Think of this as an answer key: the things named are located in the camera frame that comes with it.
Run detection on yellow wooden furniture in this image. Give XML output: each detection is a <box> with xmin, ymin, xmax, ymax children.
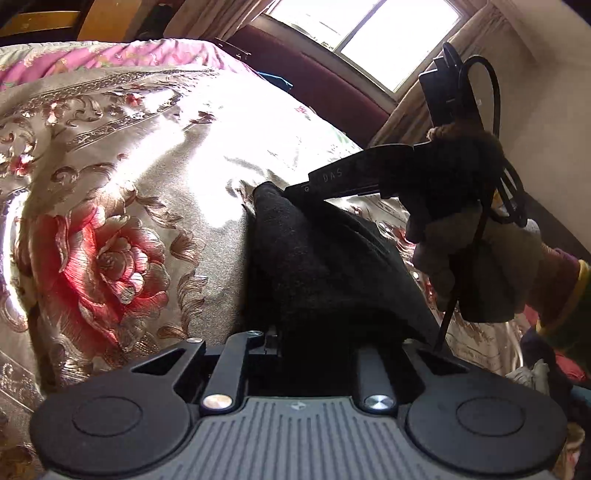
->
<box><xmin>0</xmin><ymin>0</ymin><xmax>158</xmax><ymax>48</ymax></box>

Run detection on beige curtain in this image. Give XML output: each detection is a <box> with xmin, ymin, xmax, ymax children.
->
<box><xmin>173</xmin><ymin>0</ymin><xmax>280</xmax><ymax>43</ymax></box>
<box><xmin>368</xmin><ymin>4</ymin><xmax>509</xmax><ymax>149</ymax></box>

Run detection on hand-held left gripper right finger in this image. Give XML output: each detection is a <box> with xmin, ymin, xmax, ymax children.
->
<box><xmin>352</xmin><ymin>338</ymin><xmax>468</xmax><ymax>412</ymax></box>

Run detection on floral bedspread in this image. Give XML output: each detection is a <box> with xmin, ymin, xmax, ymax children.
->
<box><xmin>0</xmin><ymin>38</ymin><xmax>532</xmax><ymax>480</ymax></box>

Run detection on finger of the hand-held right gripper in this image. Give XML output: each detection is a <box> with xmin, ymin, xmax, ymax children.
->
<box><xmin>284</xmin><ymin>144</ymin><xmax>417</xmax><ymax>205</ymax></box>

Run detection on person's right hand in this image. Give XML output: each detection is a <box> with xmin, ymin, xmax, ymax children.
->
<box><xmin>402</xmin><ymin>124</ymin><xmax>549</xmax><ymax>325</ymax></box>

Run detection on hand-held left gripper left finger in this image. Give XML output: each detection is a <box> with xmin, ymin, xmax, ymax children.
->
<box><xmin>130</xmin><ymin>324</ymin><xmax>283</xmax><ymax>412</ymax></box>

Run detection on blue cloth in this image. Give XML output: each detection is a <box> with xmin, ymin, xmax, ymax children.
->
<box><xmin>255</xmin><ymin>68</ymin><xmax>295</xmax><ymax>92</ymax></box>

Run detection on black pants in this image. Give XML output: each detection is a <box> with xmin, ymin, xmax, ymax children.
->
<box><xmin>240</xmin><ymin>181</ymin><xmax>445</xmax><ymax>398</ymax></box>

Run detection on person's right forearm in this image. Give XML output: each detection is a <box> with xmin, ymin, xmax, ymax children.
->
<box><xmin>525</xmin><ymin>246</ymin><xmax>591</xmax><ymax>371</ymax></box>

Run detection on maroon wall panel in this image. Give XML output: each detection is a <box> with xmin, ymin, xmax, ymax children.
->
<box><xmin>235</xmin><ymin>23</ymin><xmax>399</xmax><ymax>136</ymax></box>

